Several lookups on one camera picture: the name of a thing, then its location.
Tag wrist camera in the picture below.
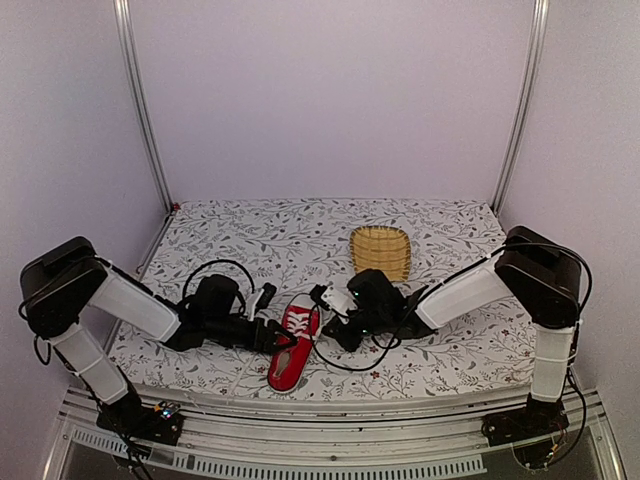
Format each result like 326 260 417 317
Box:
246 282 277 322
309 285 356 317

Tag woven bamboo tray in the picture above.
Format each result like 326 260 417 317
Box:
349 226 411 282

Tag aluminium front rail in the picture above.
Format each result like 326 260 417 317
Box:
42 387 626 480

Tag red canvas sneaker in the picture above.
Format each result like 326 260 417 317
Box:
267 296 320 393

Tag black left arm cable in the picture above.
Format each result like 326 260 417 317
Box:
182 259 255 316

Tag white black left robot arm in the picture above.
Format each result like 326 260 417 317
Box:
18 236 298 434

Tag right aluminium frame post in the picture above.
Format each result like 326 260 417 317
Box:
491 0 550 217

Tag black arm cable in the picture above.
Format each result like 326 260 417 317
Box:
308 242 593 374
182 259 255 316

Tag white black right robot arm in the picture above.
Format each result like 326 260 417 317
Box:
311 226 594 436

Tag white shoelace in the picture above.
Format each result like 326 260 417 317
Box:
283 310 311 337

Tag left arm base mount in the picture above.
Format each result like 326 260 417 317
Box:
96 399 185 446

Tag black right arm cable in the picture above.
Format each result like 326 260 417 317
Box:
308 242 593 374

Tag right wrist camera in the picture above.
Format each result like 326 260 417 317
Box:
309 285 356 317

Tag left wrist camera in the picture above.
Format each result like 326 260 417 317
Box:
246 282 277 322

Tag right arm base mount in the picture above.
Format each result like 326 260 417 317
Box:
481 396 569 470

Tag floral patterned table mat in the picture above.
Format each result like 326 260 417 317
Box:
107 198 571 402

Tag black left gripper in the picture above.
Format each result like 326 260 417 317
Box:
205 316 299 355

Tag left aluminium frame post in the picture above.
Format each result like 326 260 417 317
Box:
113 0 174 214

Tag aluminium frame post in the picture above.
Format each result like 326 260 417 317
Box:
113 0 174 214
491 0 550 217

